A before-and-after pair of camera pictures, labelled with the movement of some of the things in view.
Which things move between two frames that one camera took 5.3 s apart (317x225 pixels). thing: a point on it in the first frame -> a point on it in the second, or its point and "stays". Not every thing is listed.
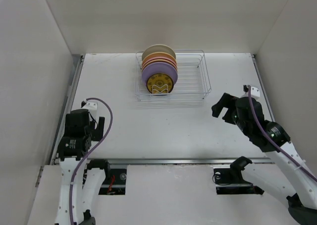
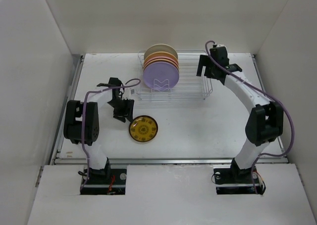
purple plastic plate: x=159 y=67 stays
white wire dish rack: x=192 y=82 stays
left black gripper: x=98 y=136 -> x=126 y=112
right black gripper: x=227 y=100 -> x=204 y=60
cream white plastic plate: x=158 y=48 stays
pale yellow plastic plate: x=155 y=60 stays
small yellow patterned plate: x=160 y=83 -> x=143 y=128
